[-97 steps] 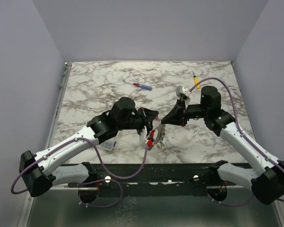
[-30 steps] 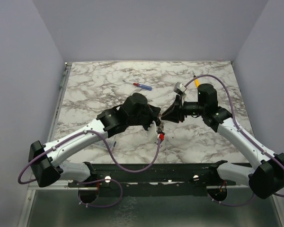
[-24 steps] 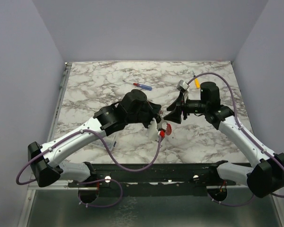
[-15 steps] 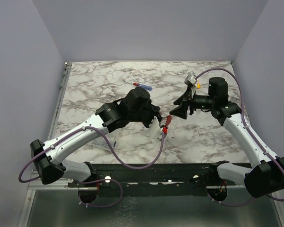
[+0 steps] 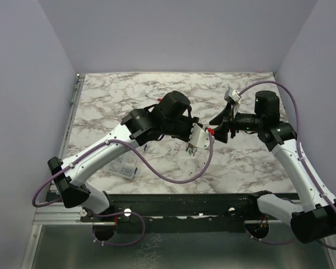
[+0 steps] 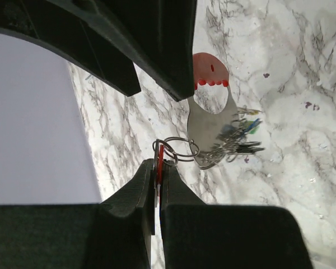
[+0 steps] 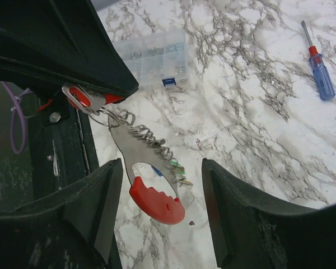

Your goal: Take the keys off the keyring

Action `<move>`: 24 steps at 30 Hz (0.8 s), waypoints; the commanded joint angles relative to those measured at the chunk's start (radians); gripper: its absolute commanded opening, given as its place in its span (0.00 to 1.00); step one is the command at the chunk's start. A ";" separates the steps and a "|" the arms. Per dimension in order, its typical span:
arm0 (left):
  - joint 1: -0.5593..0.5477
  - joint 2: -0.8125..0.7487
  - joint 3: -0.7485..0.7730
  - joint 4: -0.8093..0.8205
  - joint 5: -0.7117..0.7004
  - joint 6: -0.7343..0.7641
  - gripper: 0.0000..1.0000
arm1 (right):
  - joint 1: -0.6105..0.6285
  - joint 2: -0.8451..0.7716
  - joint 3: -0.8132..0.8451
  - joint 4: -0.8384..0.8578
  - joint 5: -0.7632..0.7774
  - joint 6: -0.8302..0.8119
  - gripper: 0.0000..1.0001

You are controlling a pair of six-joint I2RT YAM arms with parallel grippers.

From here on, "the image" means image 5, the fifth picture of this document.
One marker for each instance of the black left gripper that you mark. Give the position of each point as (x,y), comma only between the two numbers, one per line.
(190,121)

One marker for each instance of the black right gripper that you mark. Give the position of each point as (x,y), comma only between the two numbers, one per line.
(230,123)

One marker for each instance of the grey key organizer red handle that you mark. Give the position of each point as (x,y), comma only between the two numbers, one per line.
(191,150)

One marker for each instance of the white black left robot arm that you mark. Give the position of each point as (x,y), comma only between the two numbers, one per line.
(171,116)

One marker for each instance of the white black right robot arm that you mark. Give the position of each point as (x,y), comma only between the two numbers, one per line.
(315,217)

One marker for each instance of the blue red screwdriver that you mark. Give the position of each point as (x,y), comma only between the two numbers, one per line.
(153,98)

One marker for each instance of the clear plastic screw organizer box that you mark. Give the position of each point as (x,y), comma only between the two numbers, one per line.
(124,166)

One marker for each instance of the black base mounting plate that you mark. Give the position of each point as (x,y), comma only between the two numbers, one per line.
(179,213)

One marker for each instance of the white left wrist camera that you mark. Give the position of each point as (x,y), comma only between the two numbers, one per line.
(199,138)

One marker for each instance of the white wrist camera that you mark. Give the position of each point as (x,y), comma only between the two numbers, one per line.
(199,138)
(233,98)

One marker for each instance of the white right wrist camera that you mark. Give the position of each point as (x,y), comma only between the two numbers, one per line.
(233,98)

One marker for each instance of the aluminium left side rail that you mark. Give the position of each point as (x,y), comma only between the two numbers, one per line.
(72,113)

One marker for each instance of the aluminium rail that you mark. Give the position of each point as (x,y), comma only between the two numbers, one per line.
(72,113)
(61,217)

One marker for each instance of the aluminium front rail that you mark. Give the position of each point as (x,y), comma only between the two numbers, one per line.
(61,217)

